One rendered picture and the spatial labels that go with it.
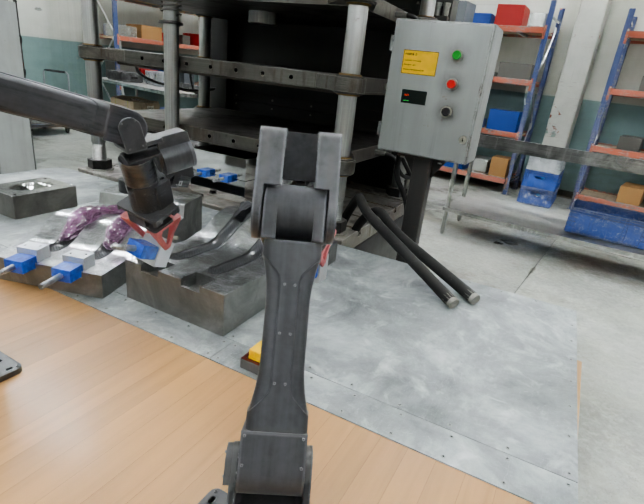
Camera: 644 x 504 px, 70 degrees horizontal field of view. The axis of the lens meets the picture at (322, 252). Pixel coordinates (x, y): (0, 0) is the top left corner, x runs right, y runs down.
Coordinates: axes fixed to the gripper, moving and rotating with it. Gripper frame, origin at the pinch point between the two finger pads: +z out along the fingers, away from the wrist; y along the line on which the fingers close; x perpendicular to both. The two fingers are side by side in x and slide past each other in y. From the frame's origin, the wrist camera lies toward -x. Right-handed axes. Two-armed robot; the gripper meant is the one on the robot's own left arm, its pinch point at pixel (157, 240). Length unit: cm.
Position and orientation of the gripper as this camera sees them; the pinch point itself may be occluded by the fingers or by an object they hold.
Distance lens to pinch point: 99.3
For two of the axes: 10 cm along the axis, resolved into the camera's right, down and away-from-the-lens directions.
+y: -8.5, -3.9, 3.6
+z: -0.4, 7.3, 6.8
